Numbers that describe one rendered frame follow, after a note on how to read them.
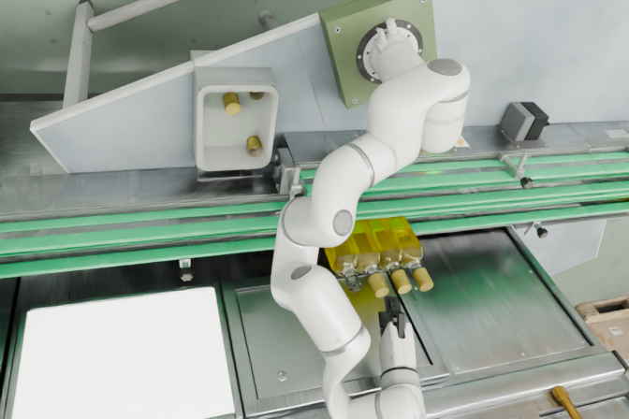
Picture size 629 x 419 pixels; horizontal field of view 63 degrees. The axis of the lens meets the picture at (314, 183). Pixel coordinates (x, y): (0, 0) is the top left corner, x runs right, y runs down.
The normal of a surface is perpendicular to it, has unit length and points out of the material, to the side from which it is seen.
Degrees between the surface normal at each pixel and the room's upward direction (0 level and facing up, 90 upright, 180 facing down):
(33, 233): 90
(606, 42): 0
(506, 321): 90
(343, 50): 3
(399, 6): 3
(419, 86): 83
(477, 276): 90
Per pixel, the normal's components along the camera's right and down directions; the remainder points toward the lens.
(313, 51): 0.27, 0.65
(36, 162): 0.15, -0.76
